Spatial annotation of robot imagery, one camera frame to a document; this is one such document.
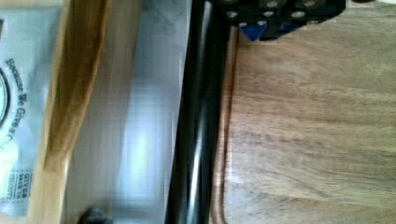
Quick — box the black gripper finger with blue tip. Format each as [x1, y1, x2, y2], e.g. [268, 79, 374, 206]
[211, 0, 347, 41]

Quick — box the light wooden drawer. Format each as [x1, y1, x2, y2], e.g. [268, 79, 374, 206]
[1, 0, 191, 224]

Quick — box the dark wooden cutting board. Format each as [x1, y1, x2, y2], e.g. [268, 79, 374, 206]
[212, 0, 395, 224]

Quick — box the silver snack bag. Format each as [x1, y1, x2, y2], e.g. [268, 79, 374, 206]
[0, 7, 61, 217]

